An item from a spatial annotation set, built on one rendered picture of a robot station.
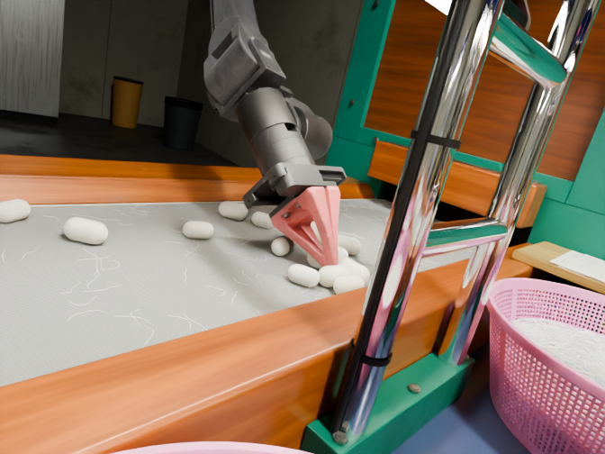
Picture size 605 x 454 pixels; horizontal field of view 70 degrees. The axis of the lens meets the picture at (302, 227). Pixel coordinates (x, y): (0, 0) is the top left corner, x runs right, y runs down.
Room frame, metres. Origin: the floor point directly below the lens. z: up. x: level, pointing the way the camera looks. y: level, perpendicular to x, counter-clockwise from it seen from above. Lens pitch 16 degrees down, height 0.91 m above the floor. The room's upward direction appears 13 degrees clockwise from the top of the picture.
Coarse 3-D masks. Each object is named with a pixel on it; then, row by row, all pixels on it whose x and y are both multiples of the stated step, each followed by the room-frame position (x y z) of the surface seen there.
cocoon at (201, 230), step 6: (186, 222) 0.43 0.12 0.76; (192, 222) 0.42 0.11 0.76; (198, 222) 0.43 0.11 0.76; (204, 222) 0.43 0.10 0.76; (186, 228) 0.42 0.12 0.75; (192, 228) 0.42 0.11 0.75; (198, 228) 0.42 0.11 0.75; (204, 228) 0.43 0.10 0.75; (210, 228) 0.43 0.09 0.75; (186, 234) 0.42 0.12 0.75; (192, 234) 0.42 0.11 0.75; (198, 234) 0.42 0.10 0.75; (204, 234) 0.43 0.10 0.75; (210, 234) 0.43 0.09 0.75
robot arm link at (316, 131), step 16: (256, 48) 0.50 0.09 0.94; (272, 64) 0.51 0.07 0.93; (256, 80) 0.49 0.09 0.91; (272, 80) 0.50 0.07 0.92; (208, 96) 0.52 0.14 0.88; (240, 96) 0.50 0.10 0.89; (288, 96) 0.54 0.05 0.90; (224, 112) 0.50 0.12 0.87; (304, 112) 0.52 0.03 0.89; (304, 128) 0.51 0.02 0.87; (320, 128) 0.53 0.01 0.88; (320, 144) 0.53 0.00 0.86
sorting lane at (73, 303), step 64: (0, 256) 0.30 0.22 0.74; (64, 256) 0.32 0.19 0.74; (128, 256) 0.35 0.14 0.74; (192, 256) 0.38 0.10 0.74; (256, 256) 0.42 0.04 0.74; (448, 256) 0.59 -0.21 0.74; (0, 320) 0.22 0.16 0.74; (64, 320) 0.24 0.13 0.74; (128, 320) 0.25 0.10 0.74; (192, 320) 0.27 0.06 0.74; (0, 384) 0.17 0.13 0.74
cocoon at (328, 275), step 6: (324, 270) 0.38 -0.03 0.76; (330, 270) 0.38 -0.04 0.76; (336, 270) 0.38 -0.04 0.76; (342, 270) 0.39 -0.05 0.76; (348, 270) 0.39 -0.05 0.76; (324, 276) 0.37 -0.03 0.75; (330, 276) 0.37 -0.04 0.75; (336, 276) 0.38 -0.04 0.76; (342, 276) 0.38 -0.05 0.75; (324, 282) 0.37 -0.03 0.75; (330, 282) 0.37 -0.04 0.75
